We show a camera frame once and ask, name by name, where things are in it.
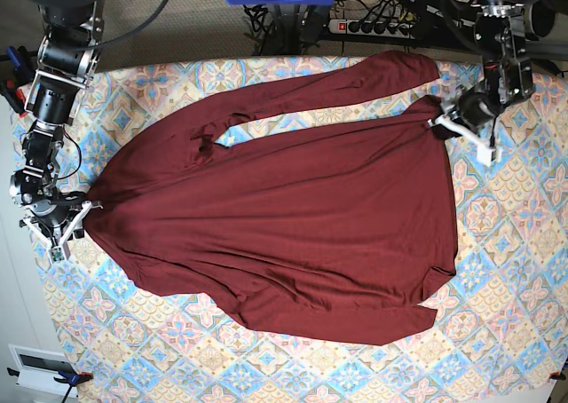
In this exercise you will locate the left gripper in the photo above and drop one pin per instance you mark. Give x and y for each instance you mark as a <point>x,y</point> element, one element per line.
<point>466,113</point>

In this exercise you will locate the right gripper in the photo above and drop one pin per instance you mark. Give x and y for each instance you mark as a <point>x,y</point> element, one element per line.
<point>56,219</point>

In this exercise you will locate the maroon t-shirt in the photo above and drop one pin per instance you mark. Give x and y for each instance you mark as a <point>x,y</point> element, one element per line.
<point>337,232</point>

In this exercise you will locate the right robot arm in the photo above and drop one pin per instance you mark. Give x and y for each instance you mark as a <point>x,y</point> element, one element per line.
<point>66,60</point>

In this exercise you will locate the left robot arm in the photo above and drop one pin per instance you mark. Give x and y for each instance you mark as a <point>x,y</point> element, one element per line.
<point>498,36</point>

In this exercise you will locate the patterned tablecloth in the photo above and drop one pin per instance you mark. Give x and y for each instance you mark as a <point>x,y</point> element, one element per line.
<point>501,327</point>

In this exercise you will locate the white power strip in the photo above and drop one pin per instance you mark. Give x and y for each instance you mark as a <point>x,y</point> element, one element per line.
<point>370,28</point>

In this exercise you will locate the white floor vent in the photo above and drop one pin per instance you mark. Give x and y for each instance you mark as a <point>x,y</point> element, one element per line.
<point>38,369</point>

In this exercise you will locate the blue clamp lower left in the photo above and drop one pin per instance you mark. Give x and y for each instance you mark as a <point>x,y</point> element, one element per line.
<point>66,378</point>

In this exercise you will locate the blue clamp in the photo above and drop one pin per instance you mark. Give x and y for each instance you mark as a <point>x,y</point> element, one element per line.
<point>66,378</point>
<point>21,73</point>

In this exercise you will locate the blue clamp upper left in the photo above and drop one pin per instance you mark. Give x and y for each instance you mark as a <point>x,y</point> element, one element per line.
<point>21,73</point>

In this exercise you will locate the orange clamp right edge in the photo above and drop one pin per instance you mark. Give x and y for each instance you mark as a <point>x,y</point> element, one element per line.
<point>557,376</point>

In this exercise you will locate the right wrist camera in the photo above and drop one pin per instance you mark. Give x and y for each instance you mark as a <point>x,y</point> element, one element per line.
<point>59,253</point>

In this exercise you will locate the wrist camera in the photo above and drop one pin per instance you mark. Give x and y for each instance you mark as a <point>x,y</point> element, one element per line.
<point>488,155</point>
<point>59,253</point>

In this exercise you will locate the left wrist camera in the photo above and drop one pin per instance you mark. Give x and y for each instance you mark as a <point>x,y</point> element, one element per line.
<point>488,155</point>

